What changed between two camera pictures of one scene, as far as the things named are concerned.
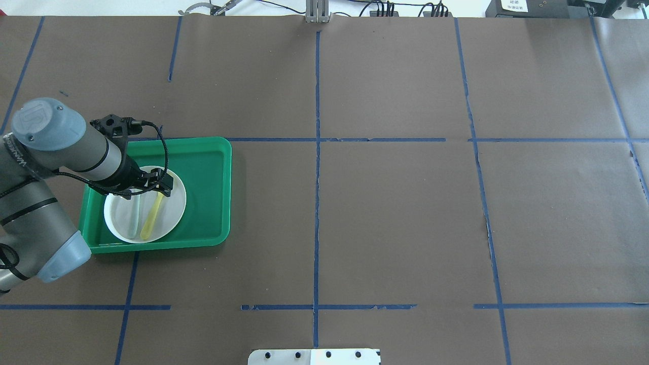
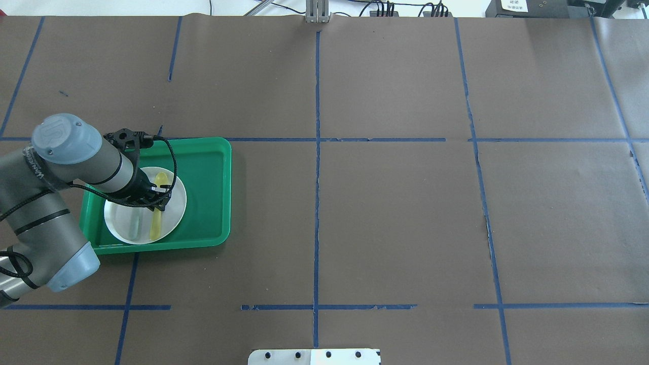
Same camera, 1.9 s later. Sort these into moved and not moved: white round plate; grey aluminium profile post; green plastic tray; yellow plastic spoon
Moved: yellow plastic spoon
Not moved: grey aluminium profile post; green plastic tray; white round plate
